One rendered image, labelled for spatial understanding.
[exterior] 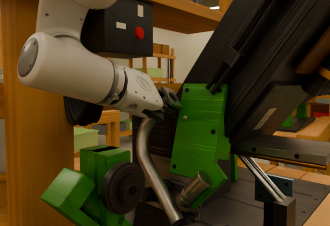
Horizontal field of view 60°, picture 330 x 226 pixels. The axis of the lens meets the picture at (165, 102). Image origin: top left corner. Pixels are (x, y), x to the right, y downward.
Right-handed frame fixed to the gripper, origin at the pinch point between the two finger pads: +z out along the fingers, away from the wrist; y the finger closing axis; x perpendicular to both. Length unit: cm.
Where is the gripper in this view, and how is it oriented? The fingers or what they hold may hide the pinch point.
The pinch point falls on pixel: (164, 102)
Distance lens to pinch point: 65.6
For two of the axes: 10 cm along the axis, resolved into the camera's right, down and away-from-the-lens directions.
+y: -3.9, -7.3, 5.5
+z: 6.4, 2.2, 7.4
